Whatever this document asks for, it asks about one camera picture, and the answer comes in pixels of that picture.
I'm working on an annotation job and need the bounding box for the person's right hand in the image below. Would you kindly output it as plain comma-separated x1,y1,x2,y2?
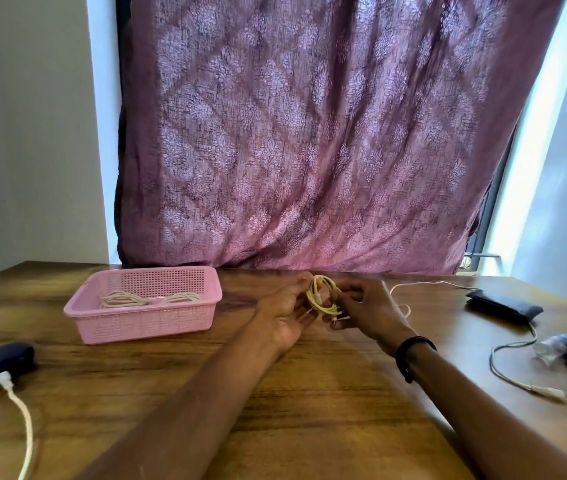
321,278,417,358

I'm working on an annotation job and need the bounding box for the person's left hand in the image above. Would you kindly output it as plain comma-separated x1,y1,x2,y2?
253,272,319,355

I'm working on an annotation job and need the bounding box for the yellowish cable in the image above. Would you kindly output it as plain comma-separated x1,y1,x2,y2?
305,274,352,323

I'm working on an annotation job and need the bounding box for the white charging cable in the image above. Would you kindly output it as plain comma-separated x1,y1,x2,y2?
99,290,150,309
161,292,204,305
0,371,34,480

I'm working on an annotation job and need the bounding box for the pink plastic basket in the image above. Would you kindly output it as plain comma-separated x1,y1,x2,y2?
63,266,224,345

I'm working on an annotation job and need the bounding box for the person's right forearm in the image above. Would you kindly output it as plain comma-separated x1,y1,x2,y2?
405,344,567,480

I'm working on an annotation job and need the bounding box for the person's left forearm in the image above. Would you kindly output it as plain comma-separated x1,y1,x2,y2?
76,339,289,480

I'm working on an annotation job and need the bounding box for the wooden desk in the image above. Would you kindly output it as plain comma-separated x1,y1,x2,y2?
0,261,567,480

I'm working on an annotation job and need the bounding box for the black wristband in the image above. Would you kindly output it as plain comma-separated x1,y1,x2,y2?
395,336,438,385

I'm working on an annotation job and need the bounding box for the metal window latch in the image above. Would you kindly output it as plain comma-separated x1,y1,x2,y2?
463,252,502,271

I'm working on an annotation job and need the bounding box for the black wallet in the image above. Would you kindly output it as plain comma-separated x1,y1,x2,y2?
465,288,544,325

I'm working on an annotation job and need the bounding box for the purple patterned curtain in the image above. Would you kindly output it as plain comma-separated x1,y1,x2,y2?
115,0,567,275

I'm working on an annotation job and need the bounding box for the clear plastic bottle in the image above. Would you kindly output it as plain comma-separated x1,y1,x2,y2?
533,333,567,368

